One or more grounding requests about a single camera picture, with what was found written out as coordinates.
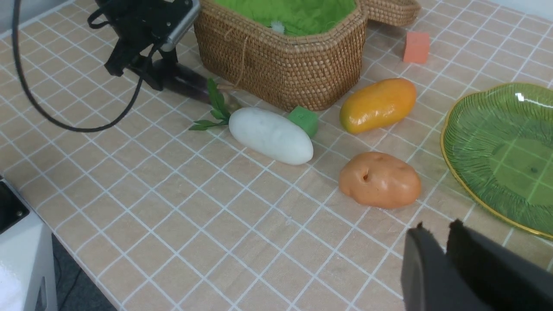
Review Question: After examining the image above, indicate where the brown toy potato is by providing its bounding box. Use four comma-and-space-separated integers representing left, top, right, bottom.
338, 152, 422, 210

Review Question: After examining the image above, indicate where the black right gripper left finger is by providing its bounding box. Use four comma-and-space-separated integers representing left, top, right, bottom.
400, 223, 480, 311

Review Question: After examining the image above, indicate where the orange foam cube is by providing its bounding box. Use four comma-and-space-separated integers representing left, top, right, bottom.
403, 32, 430, 64

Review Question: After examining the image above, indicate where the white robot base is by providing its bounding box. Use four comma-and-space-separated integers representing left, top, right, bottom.
0, 178, 58, 311

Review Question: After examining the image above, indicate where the white toy radish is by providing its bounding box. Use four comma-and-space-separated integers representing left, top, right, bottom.
189, 79, 314, 165

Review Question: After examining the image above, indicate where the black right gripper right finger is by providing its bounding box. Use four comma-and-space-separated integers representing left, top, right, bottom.
447, 220, 553, 311

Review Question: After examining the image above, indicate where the green foam cube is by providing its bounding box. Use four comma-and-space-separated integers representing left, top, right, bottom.
287, 106, 319, 139

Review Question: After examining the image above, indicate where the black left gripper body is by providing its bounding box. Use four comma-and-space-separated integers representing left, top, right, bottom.
88, 0, 201, 52

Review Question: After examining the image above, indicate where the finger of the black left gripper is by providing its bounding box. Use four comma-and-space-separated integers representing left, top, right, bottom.
127, 48, 178, 91
105, 38, 144, 77

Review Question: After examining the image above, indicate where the yellow orange toy mango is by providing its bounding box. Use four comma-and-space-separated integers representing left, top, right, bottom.
339, 77, 417, 134

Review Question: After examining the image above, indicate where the woven wicker basket lid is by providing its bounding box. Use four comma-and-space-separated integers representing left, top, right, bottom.
359, 0, 422, 26

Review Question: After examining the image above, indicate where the green glass leaf plate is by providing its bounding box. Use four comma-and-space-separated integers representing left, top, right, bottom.
440, 83, 553, 239

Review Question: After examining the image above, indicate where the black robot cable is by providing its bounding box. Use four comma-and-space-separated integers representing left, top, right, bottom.
12, 0, 156, 133

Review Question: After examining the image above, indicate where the woven wicker basket green lining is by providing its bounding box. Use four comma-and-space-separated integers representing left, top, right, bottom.
194, 0, 367, 111

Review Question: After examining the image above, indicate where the purple toy eggplant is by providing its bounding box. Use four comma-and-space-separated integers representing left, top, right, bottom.
164, 63, 213, 106

